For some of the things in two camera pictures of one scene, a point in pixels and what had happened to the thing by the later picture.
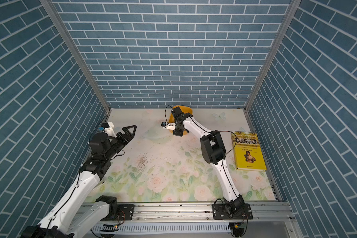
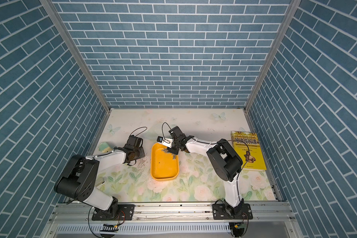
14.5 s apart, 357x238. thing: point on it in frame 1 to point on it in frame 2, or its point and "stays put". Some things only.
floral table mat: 157,166 stays put
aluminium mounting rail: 203,213 stays put
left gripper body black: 116,145 to 139,153
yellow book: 248,151 stays put
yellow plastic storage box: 184,109 to 164,165
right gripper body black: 177,132 to 175,148
